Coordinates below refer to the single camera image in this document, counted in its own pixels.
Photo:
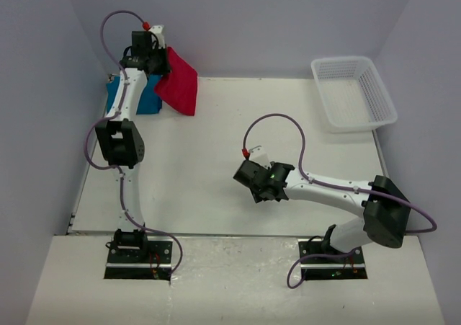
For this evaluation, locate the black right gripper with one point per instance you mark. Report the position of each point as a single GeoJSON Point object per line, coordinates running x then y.
{"type": "Point", "coordinates": [256, 195]}

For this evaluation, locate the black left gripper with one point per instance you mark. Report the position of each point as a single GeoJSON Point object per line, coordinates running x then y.
{"type": "Point", "coordinates": [166, 67]}

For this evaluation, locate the red t shirt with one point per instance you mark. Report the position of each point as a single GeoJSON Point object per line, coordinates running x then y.
{"type": "Point", "coordinates": [179, 87]}

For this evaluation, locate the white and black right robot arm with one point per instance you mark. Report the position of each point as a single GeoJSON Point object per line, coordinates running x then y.
{"type": "Point", "coordinates": [379, 217]}

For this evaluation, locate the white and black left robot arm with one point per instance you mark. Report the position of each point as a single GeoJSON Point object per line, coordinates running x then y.
{"type": "Point", "coordinates": [121, 143]}

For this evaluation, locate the folded blue t shirt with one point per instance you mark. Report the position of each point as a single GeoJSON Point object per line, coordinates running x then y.
{"type": "Point", "coordinates": [150, 103]}

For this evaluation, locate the white perforated plastic basket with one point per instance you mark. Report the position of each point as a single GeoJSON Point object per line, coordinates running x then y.
{"type": "Point", "coordinates": [353, 95]}

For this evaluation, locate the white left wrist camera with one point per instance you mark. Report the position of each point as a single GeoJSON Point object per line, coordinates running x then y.
{"type": "Point", "coordinates": [158, 32]}

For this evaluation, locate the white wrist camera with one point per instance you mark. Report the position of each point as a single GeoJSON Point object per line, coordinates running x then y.
{"type": "Point", "coordinates": [259, 156]}
{"type": "Point", "coordinates": [158, 32]}

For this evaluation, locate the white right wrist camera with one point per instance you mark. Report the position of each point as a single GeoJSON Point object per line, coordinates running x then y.
{"type": "Point", "coordinates": [259, 156]}

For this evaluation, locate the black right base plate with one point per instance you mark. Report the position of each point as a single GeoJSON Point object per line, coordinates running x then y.
{"type": "Point", "coordinates": [318, 268]}

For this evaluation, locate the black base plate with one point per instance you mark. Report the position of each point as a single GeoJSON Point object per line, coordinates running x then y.
{"type": "Point", "coordinates": [318, 268]}
{"type": "Point", "coordinates": [152, 262]}

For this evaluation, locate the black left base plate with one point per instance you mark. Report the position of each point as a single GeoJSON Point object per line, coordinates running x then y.
{"type": "Point", "coordinates": [152, 262]}

